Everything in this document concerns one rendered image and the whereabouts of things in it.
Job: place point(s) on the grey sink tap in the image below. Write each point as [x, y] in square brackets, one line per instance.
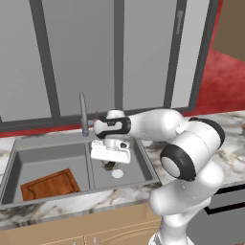
[83, 111]

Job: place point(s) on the grey dishwasher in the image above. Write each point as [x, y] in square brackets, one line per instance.
[220, 220]

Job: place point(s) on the grey kitchen sink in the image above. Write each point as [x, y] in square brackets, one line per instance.
[57, 156]

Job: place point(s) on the grey framed window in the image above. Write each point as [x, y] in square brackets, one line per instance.
[83, 57]

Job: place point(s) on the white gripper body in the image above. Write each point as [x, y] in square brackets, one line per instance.
[110, 154]

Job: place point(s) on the tan cabinet door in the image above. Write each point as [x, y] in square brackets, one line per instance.
[124, 228]
[38, 237]

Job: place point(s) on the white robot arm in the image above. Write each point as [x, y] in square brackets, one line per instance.
[191, 150]

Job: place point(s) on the brown wall cabinet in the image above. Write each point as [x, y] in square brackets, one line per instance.
[231, 25]

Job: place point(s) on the white sink drain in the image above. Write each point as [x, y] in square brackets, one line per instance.
[117, 173]

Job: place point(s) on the brown wooden cutting board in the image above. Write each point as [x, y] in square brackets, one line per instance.
[51, 186]

